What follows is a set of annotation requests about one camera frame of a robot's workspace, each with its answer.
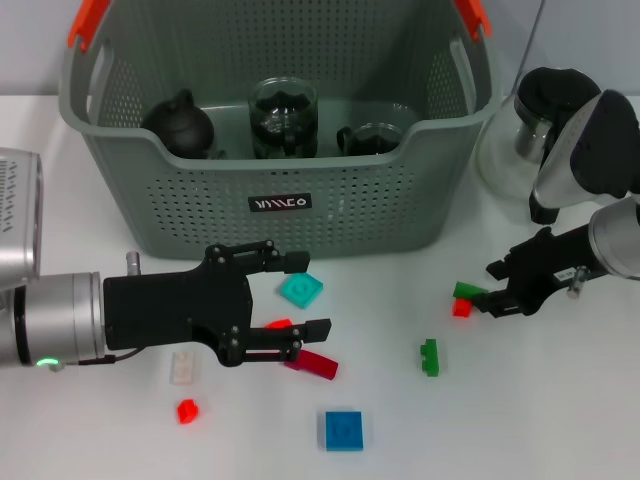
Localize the dark red curved block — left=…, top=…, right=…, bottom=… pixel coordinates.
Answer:
left=283, top=348, right=340, bottom=381

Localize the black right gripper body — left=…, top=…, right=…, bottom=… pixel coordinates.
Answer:
left=504, top=224, right=599, bottom=316

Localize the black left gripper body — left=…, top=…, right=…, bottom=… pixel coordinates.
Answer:
left=102, top=259, right=254, bottom=369

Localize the grey hanging cable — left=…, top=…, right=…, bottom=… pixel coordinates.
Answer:
left=517, top=0, right=547, bottom=81

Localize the green long building block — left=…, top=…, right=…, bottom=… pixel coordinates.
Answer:
left=452, top=281, right=490, bottom=300

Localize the metal plug right gripper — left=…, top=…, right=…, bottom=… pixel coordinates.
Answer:
left=567, top=267, right=589, bottom=299

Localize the left arm cable with plug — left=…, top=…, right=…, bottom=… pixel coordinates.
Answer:
left=47, top=348, right=141, bottom=374

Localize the green notched building block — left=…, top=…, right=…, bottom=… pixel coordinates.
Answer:
left=418, top=338, right=442, bottom=377

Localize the clear white block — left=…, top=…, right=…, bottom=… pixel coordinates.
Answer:
left=169, top=351, right=198, bottom=386

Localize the grey-green perforated storage bin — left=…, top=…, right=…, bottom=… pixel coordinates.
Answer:
left=58, top=0, right=503, bottom=262

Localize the small black clay teapot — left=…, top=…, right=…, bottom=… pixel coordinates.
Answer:
left=141, top=88, right=216, bottom=160

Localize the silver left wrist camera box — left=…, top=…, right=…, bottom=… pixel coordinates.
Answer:
left=0, top=147, right=44, bottom=291

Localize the teal square building block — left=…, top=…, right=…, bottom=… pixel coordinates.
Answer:
left=278, top=272, right=325, bottom=311

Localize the blue square building block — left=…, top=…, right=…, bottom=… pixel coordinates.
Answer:
left=324, top=410, right=365, bottom=452

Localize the glass teapot black lid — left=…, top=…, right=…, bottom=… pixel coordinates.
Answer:
left=474, top=66, right=606, bottom=226

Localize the orange bin handle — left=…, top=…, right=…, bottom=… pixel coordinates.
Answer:
left=68, top=0, right=492, bottom=51

